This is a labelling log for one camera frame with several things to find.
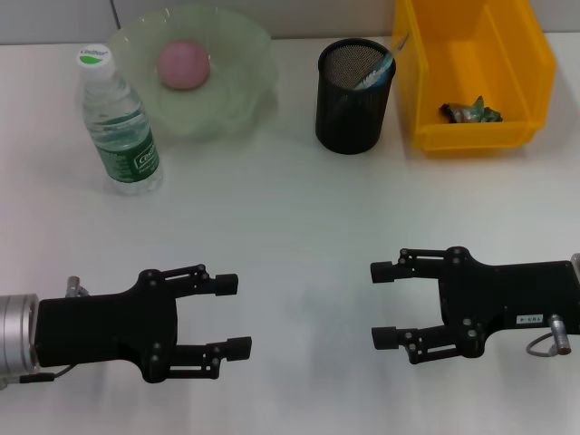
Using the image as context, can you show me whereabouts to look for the clear plastic ruler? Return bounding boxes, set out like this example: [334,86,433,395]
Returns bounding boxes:
[389,32,411,59]

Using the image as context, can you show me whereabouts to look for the green plastic wrapper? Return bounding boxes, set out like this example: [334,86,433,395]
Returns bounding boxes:
[438,95,504,124]

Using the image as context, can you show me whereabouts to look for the green glass fruit plate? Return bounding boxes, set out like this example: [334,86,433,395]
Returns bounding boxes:
[106,4,280,144]

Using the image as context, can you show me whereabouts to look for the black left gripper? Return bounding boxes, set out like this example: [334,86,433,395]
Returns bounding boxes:
[34,263,254,385]

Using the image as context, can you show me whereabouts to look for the blue teal scissors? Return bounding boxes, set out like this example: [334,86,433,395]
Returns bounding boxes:
[353,50,396,91]

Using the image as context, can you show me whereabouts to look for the yellow plastic bin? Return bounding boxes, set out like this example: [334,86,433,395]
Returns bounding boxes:
[391,0,557,159]

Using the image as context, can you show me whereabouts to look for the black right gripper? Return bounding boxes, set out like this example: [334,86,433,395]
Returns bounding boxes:
[369,246,580,366]

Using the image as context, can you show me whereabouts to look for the black mesh pen holder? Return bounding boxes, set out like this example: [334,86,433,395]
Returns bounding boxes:
[315,38,398,156]

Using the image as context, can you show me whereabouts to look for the pink peach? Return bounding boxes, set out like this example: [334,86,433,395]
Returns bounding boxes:
[157,39,212,92]

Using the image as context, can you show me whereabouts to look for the clear green-label water bottle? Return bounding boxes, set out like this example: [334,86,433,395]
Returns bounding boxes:
[75,43,164,197]

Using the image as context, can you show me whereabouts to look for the right arm cable with plug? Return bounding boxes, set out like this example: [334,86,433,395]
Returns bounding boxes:
[525,313,575,358]

